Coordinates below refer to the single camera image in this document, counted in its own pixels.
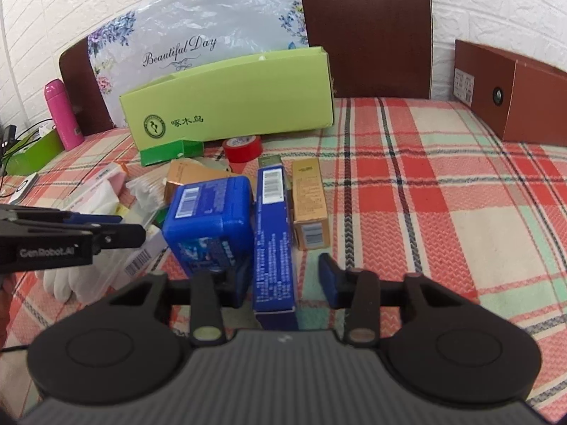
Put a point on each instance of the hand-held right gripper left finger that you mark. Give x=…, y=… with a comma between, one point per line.
x=237, y=285

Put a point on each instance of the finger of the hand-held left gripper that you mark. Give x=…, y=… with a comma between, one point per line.
x=104, y=218
x=122, y=235

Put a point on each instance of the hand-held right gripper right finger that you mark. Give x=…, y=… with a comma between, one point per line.
x=328, y=276

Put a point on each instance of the white barcode packet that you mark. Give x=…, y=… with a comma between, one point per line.
x=142, y=256

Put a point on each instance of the long blue cardboard box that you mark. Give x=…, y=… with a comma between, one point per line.
x=272, y=248

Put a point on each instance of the blue plastic container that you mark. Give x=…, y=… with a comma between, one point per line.
x=208, y=221

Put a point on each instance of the golden cardboard box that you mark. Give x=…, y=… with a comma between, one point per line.
x=310, y=203

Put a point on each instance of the orange brown cardboard box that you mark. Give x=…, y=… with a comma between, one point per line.
x=190, y=175

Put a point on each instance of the lime green cardboard box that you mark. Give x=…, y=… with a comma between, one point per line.
x=230, y=102

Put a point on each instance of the pink white packet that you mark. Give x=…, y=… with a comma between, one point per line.
x=104, y=190

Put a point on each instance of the clear plastic packet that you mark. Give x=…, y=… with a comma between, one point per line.
x=146, y=195

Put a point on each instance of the white gloves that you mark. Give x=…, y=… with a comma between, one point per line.
x=66, y=283

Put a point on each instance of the white flat device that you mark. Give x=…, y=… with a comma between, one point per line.
x=24, y=188

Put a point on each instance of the green tissue box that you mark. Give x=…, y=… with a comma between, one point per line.
x=33, y=152

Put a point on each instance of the small dark green box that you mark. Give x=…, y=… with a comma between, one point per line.
x=170, y=152

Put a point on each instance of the pink bottle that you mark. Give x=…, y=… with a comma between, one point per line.
x=64, y=115

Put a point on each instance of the narrow dark brown chair back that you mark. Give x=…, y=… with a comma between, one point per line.
x=82, y=93

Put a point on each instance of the small green white box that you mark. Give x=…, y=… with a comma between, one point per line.
x=270, y=161

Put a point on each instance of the red tape roll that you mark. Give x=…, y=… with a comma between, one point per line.
x=242, y=150

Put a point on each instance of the plaid tablecloth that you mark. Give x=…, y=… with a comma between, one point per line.
x=443, y=195

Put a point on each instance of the floral printed plastic bag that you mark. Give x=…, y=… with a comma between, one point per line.
x=190, y=22

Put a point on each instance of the large dark brown chair back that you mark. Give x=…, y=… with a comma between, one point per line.
x=367, y=31

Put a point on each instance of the reddish brown cardboard box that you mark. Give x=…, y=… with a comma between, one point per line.
x=527, y=97

